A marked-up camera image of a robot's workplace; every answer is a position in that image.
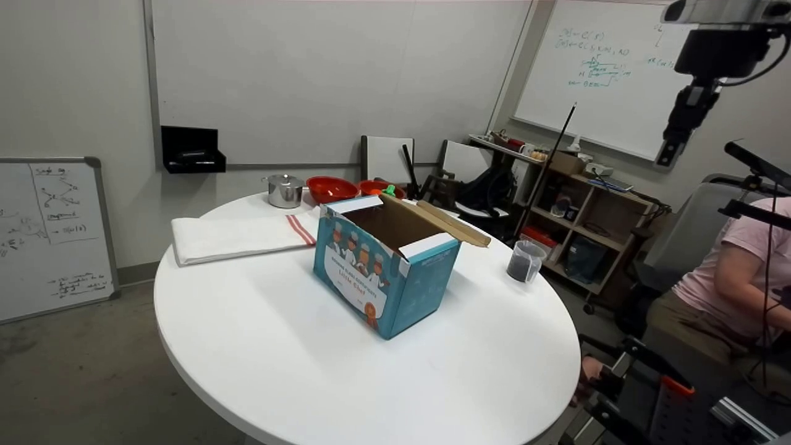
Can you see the teal printed cardboard box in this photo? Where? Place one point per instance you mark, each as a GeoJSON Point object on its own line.
{"type": "Point", "coordinates": [386, 289]}

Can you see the clear plastic cup dark contents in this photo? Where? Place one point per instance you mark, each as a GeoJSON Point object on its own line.
{"type": "Point", "coordinates": [525, 266]}

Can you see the small green object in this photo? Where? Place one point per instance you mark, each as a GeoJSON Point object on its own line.
{"type": "Point", "coordinates": [389, 191]}

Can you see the small red dish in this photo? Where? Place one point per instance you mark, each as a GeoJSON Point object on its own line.
{"type": "Point", "coordinates": [370, 187]}

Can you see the white flat panel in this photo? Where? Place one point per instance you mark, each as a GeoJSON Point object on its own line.
{"type": "Point", "coordinates": [466, 161]}
{"type": "Point", "coordinates": [386, 159]}

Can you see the red plastic bowl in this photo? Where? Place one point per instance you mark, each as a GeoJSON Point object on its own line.
{"type": "Point", "coordinates": [332, 190]}

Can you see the red striped cloth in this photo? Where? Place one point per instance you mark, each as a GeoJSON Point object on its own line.
{"type": "Point", "coordinates": [301, 229]}

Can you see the black bulky object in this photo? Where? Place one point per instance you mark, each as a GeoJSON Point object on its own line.
{"type": "Point", "coordinates": [489, 195]}

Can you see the small metal pot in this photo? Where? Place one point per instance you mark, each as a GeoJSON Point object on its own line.
{"type": "Point", "coordinates": [285, 191]}

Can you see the black leaning pole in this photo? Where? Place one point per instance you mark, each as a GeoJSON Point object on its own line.
{"type": "Point", "coordinates": [546, 169]}

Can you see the white folded cloth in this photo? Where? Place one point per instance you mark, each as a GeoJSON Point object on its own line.
{"type": "Point", "coordinates": [229, 238]}

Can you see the teal storage bin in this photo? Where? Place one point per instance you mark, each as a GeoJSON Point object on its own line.
{"type": "Point", "coordinates": [584, 260]}

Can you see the black open case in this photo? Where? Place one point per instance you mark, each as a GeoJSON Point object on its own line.
{"type": "Point", "coordinates": [191, 149]}

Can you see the grey office chair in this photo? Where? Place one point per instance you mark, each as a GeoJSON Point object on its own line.
{"type": "Point", "coordinates": [682, 238]}

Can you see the small framed whiteboard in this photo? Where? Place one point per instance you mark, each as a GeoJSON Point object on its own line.
{"type": "Point", "coordinates": [50, 238]}

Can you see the person in pink shirt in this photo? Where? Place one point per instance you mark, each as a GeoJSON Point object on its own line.
{"type": "Point", "coordinates": [742, 281]}

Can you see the large wall whiteboard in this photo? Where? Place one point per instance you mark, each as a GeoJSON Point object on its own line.
{"type": "Point", "coordinates": [600, 75]}

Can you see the grey vertical wall rail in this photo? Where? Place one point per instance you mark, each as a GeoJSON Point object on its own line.
{"type": "Point", "coordinates": [152, 82]}

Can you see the black metal frame cart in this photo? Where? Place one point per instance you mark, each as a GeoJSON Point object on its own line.
{"type": "Point", "coordinates": [658, 405]}

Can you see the black camera on mount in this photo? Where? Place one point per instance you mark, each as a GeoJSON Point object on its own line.
{"type": "Point", "coordinates": [716, 54]}

